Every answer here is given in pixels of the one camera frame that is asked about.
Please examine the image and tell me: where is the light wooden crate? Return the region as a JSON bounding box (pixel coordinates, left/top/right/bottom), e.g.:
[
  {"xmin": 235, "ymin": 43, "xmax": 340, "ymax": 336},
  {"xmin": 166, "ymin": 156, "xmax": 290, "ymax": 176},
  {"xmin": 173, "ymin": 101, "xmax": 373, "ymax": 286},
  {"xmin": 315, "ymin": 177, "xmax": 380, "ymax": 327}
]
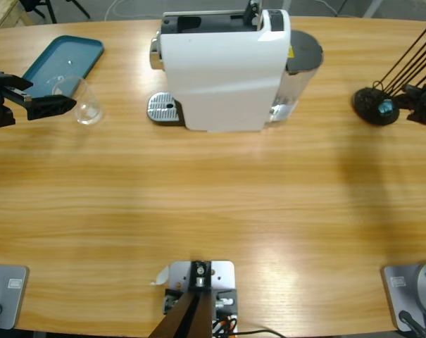
[{"xmin": 0, "ymin": 0, "xmax": 36, "ymax": 31}]

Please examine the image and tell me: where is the white mount block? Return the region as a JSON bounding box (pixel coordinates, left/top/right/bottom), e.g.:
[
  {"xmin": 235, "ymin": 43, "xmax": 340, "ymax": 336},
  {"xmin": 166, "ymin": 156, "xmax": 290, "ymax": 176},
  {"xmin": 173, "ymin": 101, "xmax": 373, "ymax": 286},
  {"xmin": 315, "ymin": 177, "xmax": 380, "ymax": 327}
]
[{"xmin": 163, "ymin": 260, "xmax": 239, "ymax": 334}]

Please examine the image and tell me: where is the white floor cable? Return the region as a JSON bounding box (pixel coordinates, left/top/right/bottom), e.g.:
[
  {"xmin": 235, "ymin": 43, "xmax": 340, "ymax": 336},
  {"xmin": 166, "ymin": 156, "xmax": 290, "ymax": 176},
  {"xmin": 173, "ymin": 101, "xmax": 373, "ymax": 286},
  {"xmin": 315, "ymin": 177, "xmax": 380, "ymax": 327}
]
[{"xmin": 104, "ymin": 0, "xmax": 164, "ymax": 19}]

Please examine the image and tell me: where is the metal drip tray grille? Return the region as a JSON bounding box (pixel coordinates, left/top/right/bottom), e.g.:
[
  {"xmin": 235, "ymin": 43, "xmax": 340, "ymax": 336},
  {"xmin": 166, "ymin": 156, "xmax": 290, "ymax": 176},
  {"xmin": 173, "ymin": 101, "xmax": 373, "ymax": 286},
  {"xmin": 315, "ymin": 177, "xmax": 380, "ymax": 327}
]
[{"xmin": 147, "ymin": 92, "xmax": 185, "ymax": 127}]

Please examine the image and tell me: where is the white capsule coffee machine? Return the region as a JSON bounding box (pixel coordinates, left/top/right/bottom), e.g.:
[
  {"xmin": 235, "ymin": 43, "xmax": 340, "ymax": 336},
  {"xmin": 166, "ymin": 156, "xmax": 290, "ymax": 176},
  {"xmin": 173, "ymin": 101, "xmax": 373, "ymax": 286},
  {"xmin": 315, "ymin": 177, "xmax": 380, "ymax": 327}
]
[{"xmin": 147, "ymin": 0, "xmax": 292, "ymax": 134}]

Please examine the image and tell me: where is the thin black cable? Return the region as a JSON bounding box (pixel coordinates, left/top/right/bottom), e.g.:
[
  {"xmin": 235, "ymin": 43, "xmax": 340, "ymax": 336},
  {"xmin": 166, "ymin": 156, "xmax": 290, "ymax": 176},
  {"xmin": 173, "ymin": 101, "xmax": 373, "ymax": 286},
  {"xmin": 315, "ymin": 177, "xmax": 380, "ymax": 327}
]
[{"xmin": 233, "ymin": 328, "xmax": 291, "ymax": 338}]

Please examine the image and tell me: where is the teal plastic tray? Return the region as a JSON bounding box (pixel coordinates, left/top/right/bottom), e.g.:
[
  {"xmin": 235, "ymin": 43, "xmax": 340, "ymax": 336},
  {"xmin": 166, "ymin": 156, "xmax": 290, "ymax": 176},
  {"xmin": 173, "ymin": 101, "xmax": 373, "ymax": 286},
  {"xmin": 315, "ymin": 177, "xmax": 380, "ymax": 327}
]
[{"xmin": 21, "ymin": 35, "xmax": 105, "ymax": 103}]

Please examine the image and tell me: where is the orange wire bundle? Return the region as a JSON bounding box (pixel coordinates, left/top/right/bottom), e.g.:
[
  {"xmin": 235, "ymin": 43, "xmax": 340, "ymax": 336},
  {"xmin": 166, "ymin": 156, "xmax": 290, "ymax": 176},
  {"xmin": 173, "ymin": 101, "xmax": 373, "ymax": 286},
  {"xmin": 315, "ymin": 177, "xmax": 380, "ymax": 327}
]
[{"xmin": 212, "ymin": 315, "xmax": 239, "ymax": 334}]

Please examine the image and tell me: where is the blue coffee capsule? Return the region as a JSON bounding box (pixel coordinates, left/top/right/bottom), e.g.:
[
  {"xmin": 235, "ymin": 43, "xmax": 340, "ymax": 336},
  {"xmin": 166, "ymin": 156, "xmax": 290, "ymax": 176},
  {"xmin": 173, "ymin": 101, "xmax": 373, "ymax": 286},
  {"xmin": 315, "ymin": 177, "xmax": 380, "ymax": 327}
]
[{"xmin": 378, "ymin": 99, "xmax": 395, "ymax": 118}]

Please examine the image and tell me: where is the black capsule holder with rods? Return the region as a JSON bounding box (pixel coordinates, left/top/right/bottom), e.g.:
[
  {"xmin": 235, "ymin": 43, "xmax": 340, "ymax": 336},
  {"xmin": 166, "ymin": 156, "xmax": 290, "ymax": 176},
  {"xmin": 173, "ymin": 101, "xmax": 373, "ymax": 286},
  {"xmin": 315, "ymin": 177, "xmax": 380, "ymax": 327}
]
[{"xmin": 351, "ymin": 23, "xmax": 426, "ymax": 126}]

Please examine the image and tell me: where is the clear glass cup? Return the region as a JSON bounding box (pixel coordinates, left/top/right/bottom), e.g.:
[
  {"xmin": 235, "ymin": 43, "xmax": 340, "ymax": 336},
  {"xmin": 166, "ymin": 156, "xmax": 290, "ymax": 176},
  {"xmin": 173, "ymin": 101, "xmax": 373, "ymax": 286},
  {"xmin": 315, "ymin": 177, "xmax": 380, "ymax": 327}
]
[{"xmin": 45, "ymin": 75, "xmax": 104, "ymax": 126}]

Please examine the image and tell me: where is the white tape scrap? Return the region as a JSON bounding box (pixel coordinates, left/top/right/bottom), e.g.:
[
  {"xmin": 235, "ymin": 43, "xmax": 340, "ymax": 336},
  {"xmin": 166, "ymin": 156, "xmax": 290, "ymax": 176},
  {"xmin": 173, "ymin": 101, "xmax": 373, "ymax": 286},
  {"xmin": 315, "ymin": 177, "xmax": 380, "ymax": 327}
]
[{"xmin": 149, "ymin": 265, "xmax": 170, "ymax": 287}]

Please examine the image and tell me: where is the black tripod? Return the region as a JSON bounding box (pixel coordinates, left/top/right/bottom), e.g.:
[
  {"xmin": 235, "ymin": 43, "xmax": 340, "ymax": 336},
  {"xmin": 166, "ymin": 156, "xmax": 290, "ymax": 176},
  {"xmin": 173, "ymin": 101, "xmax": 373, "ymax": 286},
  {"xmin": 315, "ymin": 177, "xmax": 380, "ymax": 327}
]
[{"xmin": 22, "ymin": 0, "xmax": 92, "ymax": 24}]

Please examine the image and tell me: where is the dark camera post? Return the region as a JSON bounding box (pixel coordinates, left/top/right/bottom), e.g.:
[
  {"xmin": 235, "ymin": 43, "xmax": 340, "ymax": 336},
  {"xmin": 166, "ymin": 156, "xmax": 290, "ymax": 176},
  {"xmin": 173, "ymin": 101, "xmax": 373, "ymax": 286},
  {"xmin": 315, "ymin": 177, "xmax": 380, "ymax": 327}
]
[{"xmin": 147, "ymin": 260, "xmax": 213, "ymax": 338}]

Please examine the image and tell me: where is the arm grey base plate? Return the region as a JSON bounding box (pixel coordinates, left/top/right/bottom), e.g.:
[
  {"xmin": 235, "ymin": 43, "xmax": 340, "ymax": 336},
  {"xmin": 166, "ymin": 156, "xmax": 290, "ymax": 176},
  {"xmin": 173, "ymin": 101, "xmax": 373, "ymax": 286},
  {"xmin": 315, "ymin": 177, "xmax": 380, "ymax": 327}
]
[
  {"xmin": 380, "ymin": 259, "xmax": 426, "ymax": 332},
  {"xmin": 0, "ymin": 264, "xmax": 30, "ymax": 331}
]

